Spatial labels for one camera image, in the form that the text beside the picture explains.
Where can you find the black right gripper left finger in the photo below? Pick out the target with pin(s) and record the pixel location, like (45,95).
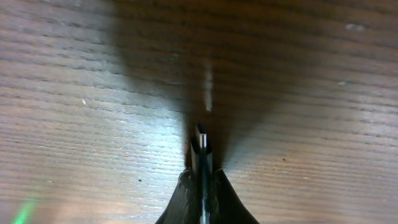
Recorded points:
(183,206)

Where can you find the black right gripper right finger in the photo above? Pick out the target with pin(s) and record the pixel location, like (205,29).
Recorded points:
(230,209)

